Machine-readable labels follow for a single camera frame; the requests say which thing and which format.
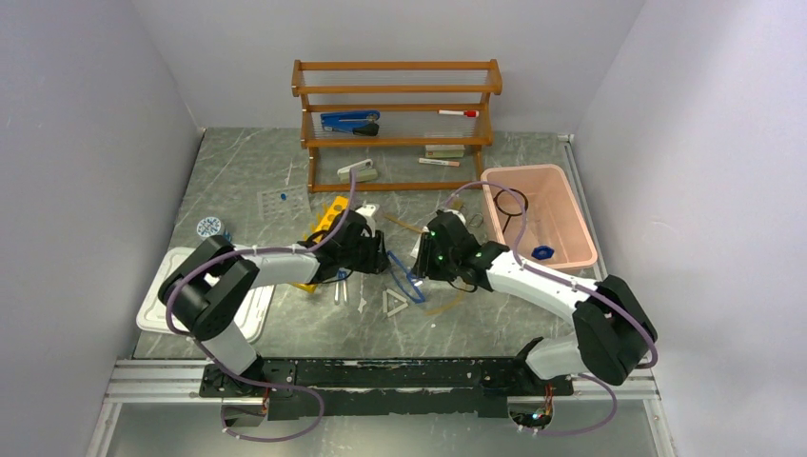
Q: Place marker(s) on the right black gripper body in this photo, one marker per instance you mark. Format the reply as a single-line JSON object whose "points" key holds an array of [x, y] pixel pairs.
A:
{"points": [[435, 264]]}

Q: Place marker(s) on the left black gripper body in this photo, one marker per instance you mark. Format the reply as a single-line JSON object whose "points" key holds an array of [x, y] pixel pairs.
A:
{"points": [[364, 255]]}

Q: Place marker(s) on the tan rubber tube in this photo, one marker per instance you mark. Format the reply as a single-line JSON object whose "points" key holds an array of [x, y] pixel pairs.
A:
{"points": [[461, 292]]}

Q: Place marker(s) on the blue safety goggles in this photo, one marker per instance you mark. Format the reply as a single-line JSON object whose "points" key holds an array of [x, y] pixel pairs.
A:
{"points": [[406, 282]]}

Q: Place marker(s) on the blue hexagonal base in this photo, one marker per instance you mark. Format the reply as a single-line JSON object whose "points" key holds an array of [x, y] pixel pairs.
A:
{"points": [[542, 253]]}

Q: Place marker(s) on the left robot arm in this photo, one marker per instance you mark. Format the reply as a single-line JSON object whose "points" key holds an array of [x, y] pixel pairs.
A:
{"points": [[209, 287]]}

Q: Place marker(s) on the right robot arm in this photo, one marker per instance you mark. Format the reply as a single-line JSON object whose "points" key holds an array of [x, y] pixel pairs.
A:
{"points": [[611, 332]]}

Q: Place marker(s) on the blue capped test tubes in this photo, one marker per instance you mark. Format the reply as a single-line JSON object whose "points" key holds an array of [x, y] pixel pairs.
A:
{"points": [[341, 292]]}

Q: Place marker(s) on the metal crucible tongs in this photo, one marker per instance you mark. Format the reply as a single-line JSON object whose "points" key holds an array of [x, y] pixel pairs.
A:
{"points": [[475, 220]]}

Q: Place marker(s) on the white clay triangle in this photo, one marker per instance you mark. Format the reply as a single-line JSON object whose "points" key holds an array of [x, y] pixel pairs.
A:
{"points": [[393, 302]]}

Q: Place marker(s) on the white stapler on block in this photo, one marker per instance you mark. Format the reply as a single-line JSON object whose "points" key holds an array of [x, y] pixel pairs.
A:
{"points": [[362, 171]]}

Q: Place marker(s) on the orange white pen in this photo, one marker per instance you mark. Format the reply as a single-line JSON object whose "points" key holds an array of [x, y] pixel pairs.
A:
{"points": [[439, 162]]}

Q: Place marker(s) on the clear well plate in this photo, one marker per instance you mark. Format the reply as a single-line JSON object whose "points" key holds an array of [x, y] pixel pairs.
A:
{"points": [[287, 202]]}

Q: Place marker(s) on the white green box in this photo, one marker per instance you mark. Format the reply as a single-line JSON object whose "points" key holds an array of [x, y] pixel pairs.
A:
{"points": [[444, 151]]}

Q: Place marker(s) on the pink plastic bin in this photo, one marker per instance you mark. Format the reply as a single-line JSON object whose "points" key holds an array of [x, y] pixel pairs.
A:
{"points": [[553, 215]]}

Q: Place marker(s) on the blue black clamp tool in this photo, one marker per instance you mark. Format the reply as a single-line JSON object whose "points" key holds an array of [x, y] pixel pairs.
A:
{"points": [[354, 122]]}

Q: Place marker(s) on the red white marker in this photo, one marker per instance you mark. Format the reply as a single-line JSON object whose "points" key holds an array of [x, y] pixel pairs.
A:
{"points": [[469, 113]]}

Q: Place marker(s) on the wooden shelf rack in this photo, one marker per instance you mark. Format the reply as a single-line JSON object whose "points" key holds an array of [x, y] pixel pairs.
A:
{"points": [[408, 94]]}

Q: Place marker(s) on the blue white tape roll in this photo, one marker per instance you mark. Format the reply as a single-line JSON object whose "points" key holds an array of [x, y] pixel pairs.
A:
{"points": [[211, 226]]}

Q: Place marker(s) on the white plastic lid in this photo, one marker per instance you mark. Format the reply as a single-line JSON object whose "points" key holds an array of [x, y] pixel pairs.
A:
{"points": [[250, 318]]}

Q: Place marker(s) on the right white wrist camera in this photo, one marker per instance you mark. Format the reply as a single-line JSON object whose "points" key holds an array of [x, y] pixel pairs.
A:
{"points": [[460, 220]]}

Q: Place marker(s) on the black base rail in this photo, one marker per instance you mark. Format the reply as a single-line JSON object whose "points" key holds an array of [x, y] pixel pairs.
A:
{"points": [[365, 387]]}

